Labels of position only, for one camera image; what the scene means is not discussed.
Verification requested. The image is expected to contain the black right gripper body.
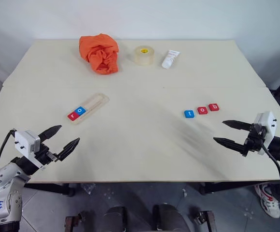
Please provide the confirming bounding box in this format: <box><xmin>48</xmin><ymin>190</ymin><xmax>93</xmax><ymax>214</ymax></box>
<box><xmin>242</xmin><ymin>123</ymin><xmax>269</xmax><ymax>158</ymax></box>

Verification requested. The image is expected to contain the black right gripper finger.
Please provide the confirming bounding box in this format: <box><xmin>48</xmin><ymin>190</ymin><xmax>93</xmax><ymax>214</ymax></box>
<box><xmin>213</xmin><ymin>137</ymin><xmax>248</xmax><ymax>156</ymax></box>
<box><xmin>222</xmin><ymin>120</ymin><xmax>252</xmax><ymax>132</ymax></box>

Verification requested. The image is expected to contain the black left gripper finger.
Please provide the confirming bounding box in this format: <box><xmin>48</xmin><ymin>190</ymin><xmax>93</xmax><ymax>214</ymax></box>
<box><xmin>38</xmin><ymin>125</ymin><xmax>62</xmax><ymax>141</ymax></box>
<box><xmin>56</xmin><ymin>137</ymin><xmax>80</xmax><ymax>162</ymax></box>

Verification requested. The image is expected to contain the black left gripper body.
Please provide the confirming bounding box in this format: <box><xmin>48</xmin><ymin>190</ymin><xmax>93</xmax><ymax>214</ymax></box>
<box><xmin>34</xmin><ymin>136</ymin><xmax>59</xmax><ymax>167</ymax></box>

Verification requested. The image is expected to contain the red letter tile r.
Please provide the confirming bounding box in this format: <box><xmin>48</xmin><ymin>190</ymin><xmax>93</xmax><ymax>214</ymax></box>
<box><xmin>67</xmin><ymin>111</ymin><xmax>80</xmax><ymax>121</ymax></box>

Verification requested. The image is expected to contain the blue letter tile o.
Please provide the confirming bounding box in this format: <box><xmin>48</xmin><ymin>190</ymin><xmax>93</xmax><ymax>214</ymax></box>
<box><xmin>74</xmin><ymin>105</ymin><xmax>87</xmax><ymax>116</ymax></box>

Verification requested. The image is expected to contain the wooden letter tray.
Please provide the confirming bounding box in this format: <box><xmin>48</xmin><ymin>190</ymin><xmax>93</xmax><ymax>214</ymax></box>
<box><xmin>67</xmin><ymin>93</ymin><xmax>110</xmax><ymax>126</ymax></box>

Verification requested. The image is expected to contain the white and red sneaker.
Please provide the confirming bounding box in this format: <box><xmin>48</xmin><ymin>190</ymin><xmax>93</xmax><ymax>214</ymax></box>
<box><xmin>254</xmin><ymin>183</ymin><xmax>280</xmax><ymax>219</ymax></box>

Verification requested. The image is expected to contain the crumpled orange cloth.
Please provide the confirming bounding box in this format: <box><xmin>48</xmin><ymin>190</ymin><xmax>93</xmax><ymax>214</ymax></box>
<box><xmin>78</xmin><ymin>33</ymin><xmax>120</xmax><ymax>75</ymax></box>

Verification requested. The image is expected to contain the white squeeze tube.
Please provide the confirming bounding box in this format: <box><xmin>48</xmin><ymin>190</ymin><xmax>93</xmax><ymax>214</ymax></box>
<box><xmin>161</xmin><ymin>49</ymin><xmax>180</xmax><ymax>70</ymax></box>

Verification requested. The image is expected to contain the clear tape roll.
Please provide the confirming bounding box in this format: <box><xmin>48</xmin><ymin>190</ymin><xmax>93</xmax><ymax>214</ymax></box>
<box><xmin>133</xmin><ymin>45</ymin><xmax>156</xmax><ymax>65</ymax></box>

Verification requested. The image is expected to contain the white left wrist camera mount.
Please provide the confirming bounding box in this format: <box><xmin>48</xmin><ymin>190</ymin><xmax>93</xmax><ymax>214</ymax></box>
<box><xmin>14</xmin><ymin>130</ymin><xmax>46</xmax><ymax>170</ymax></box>

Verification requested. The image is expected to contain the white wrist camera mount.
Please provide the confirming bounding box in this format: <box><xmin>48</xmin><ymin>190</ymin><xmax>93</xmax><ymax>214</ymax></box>
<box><xmin>254</xmin><ymin>111</ymin><xmax>278</xmax><ymax>155</ymax></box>
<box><xmin>14</xmin><ymin>130</ymin><xmax>46</xmax><ymax>170</ymax></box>

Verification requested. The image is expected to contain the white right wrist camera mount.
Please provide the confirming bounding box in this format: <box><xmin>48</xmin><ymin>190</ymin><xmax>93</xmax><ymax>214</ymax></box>
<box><xmin>254</xmin><ymin>111</ymin><xmax>278</xmax><ymax>155</ymax></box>

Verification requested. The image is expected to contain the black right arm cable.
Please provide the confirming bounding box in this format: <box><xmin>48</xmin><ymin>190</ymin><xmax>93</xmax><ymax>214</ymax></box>
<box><xmin>259</xmin><ymin>141</ymin><xmax>280</xmax><ymax>223</ymax></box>

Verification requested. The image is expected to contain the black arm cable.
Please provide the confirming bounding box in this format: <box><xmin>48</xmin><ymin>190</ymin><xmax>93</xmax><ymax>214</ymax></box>
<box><xmin>0</xmin><ymin>129</ymin><xmax>18</xmax><ymax>171</ymax></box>
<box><xmin>259</xmin><ymin>141</ymin><xmax>280</xmax><ymax>223</ymax></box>

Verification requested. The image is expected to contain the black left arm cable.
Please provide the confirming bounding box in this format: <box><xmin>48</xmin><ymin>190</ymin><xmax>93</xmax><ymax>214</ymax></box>
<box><xmin>0</xmin><ymin>129</ymin><xmax>18</xmax><ymax>171</ymax></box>

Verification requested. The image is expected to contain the rusty metal bracket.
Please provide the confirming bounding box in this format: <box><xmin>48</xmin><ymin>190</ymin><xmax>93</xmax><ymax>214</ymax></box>
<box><xmin>194</xmin><ymin>210</ymin><xmax>218</xmax><ymax>232</ymax></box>
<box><xmin>64</xmin><ymin>210</ymin><xmax>89</xmax><ymax>232</ymax></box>

